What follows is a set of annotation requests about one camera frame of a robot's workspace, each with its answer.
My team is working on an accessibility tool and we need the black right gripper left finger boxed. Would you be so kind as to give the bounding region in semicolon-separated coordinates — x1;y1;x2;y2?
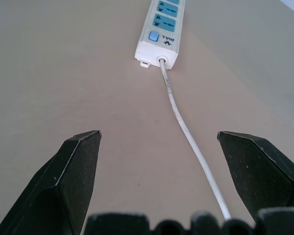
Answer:
0;130;102;235

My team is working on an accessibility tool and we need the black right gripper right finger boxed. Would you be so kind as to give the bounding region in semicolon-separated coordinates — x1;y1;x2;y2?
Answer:
217;131;294;224

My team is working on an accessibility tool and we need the white power strip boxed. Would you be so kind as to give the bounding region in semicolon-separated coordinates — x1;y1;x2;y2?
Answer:
134;0;186;70

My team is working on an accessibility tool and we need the white power cable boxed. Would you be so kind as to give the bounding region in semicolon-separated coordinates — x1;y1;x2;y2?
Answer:
158;57;232;220

